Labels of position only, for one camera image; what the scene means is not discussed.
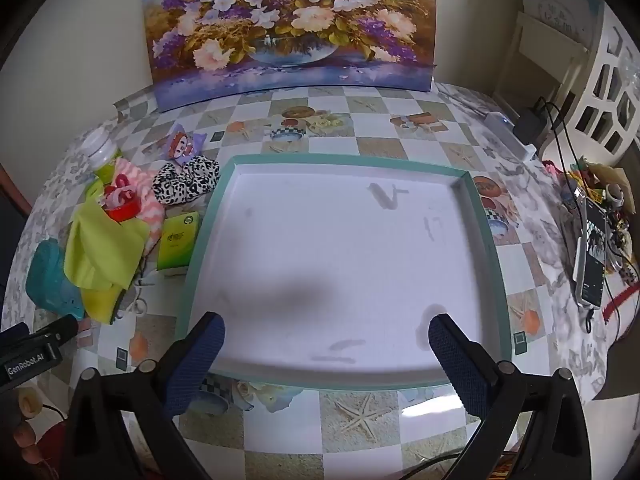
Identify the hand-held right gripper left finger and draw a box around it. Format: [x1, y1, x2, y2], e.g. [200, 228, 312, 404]
[60, 311, 227, 480]

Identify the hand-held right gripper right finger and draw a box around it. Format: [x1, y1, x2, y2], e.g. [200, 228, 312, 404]
[427, 313, 588, 480]

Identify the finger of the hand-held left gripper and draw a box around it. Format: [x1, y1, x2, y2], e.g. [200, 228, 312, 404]
[31, 315, 80, 350]

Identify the teal cloth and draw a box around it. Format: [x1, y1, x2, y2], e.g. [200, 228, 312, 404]
[26, 240, 86, 318]

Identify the yellow-green cloth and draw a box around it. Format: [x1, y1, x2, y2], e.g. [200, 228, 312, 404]
[64, 180, 152, 293]

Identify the green tissue pack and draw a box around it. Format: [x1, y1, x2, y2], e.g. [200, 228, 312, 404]
[156, 212, 201, 277]

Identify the red white ribbon toy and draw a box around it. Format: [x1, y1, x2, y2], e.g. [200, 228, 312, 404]
[102, 184, 142, 222]

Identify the white tray with teal rim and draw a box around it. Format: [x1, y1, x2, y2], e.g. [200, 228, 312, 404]
[175, 155, 512, 390]

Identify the pink striped cloth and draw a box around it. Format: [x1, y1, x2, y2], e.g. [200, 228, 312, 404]
[102, 157, 166, 223]

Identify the leopard print scrunchie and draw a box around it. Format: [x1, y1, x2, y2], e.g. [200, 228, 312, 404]
[151, 156, 222, 206]

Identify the purple snack packet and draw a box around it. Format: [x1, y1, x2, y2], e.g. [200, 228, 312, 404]
[161, 127, 208, 166]

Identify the person's left hand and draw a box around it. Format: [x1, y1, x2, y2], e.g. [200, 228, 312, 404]
[12, 422, 51, 468]

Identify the cream round object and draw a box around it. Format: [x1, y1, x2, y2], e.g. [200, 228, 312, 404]
[17, 391, 43, 417]

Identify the dark cabinet with red edge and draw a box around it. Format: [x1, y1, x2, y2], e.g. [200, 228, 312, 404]
[0, 162, 33, 291]

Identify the checkered printed tablecloth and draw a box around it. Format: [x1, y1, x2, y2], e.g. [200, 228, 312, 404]
[0, 80, 640, 480]

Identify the red zigzag ribbon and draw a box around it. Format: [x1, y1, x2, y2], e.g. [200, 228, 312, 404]
[601, 285, 640, 322]

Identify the smartphone with dark screen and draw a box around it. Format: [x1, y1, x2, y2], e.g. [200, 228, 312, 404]
[572, 195, 613, 308]

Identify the white bottle with green label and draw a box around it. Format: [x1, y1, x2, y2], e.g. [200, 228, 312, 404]
[81, 127, 121, 183]

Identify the pile of colourful clutter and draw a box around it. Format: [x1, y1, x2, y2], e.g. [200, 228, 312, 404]
[542, 157, 640, 281]

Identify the white power strip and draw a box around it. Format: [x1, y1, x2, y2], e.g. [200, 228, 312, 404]
[484, 111, 536, 161]

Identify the black charger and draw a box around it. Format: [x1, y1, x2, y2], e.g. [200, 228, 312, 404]
[514, 105, 551, 146]

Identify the cream wooden stool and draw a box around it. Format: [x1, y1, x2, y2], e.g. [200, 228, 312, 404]
[492, 10, 591, 116]

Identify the white lattice chair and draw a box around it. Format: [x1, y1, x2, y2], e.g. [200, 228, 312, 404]
[520, 0, 640, 161]

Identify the flower painting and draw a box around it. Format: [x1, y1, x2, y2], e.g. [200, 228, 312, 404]
[141, 0, 438, 112]

